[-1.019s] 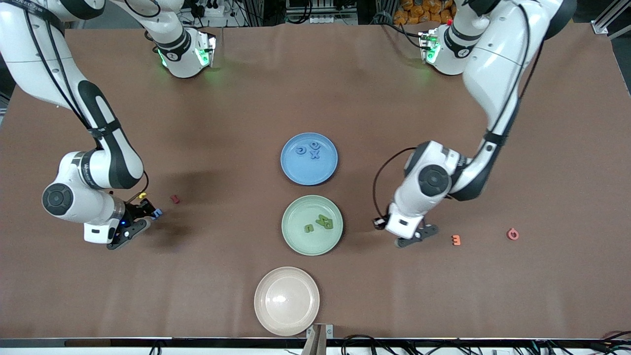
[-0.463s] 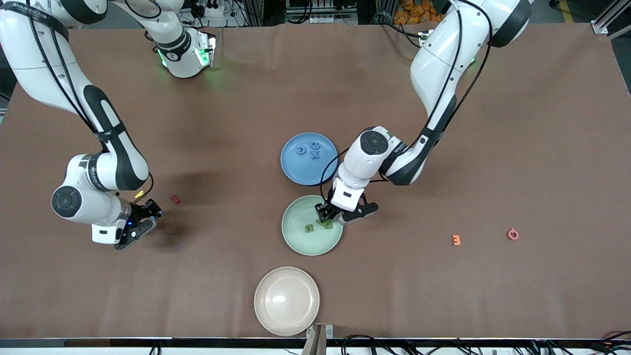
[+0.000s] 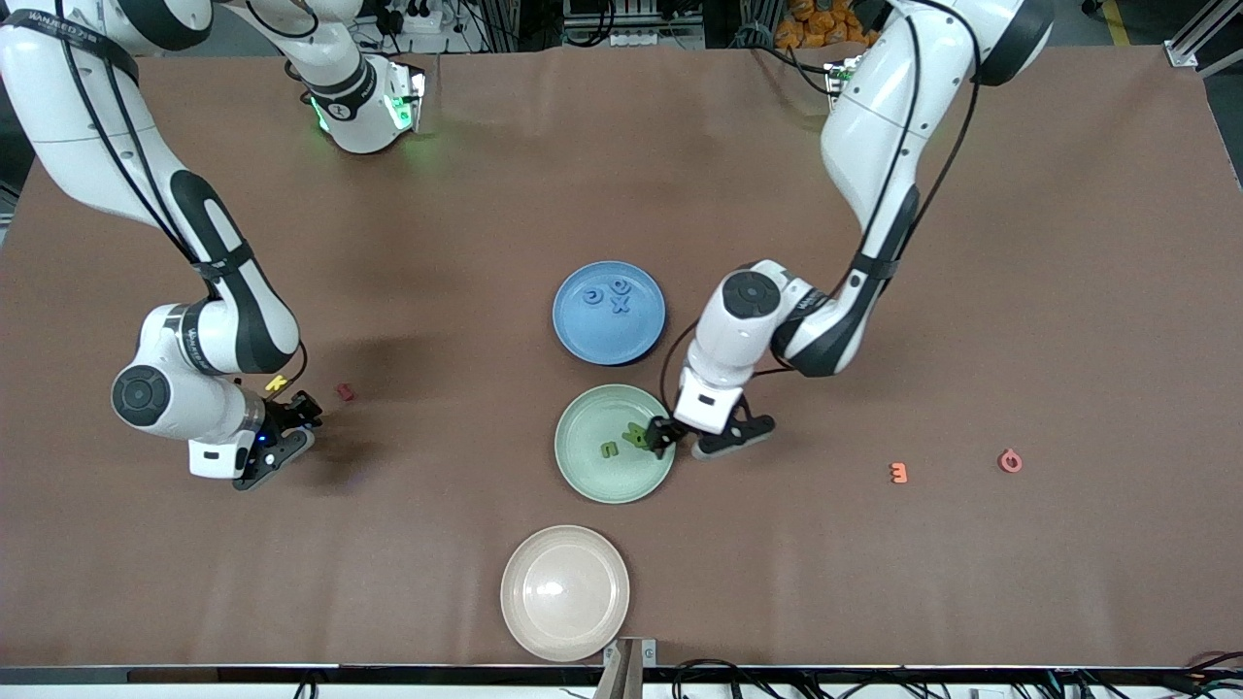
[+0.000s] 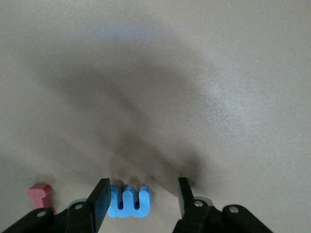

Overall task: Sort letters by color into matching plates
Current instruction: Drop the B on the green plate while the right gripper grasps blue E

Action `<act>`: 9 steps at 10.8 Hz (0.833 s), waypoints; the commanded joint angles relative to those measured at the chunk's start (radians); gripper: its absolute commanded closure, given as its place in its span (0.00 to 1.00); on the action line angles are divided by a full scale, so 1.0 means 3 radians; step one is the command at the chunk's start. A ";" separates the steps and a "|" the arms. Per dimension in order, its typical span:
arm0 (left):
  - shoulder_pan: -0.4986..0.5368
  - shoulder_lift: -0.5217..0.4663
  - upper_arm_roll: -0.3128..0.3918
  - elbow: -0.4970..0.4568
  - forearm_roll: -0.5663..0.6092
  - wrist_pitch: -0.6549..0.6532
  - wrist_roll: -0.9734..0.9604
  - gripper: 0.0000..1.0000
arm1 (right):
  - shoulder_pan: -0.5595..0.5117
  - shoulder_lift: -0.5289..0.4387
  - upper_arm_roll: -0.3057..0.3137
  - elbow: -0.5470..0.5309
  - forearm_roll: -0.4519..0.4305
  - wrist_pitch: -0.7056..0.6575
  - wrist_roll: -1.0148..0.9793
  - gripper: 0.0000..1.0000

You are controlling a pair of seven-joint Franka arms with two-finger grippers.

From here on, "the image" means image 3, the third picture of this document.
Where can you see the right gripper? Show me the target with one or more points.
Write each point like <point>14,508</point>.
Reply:
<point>285,412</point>

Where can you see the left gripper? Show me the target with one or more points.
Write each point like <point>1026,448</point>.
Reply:
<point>664,431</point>

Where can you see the green foam letter N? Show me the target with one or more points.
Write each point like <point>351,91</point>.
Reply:
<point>633,434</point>

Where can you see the green foam letter U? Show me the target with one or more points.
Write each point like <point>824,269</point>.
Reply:
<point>608,451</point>

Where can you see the blue foam letter X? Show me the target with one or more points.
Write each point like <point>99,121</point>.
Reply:
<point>620,305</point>

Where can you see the blue foam letter P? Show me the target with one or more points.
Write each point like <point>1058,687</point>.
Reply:
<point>620,287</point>

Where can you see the blue foam letter C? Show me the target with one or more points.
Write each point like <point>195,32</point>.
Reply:
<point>587,297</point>

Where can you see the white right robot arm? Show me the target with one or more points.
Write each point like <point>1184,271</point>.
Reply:
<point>58,107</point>

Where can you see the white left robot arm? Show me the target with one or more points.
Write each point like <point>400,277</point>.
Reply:
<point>874,126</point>

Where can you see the green plate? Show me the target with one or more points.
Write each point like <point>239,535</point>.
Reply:
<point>602,481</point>

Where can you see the blue plate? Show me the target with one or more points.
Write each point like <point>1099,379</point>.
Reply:
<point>607,340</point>

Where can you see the brown table cover sheet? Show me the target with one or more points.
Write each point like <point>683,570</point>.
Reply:
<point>777,582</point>

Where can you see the orange foam letter E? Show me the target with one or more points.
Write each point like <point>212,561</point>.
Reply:
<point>899,473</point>

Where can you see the beige plate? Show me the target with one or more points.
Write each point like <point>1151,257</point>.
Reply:
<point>564,593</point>

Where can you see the pink foam letter G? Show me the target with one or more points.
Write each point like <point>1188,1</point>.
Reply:
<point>1003,462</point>

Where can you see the white power strip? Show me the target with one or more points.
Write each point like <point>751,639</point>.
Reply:
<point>641,39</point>
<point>418,21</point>

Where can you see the orange net bag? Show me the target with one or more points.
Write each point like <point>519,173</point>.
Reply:
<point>816,24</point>

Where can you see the aluminium frame post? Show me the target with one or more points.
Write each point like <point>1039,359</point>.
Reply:
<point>1183,53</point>

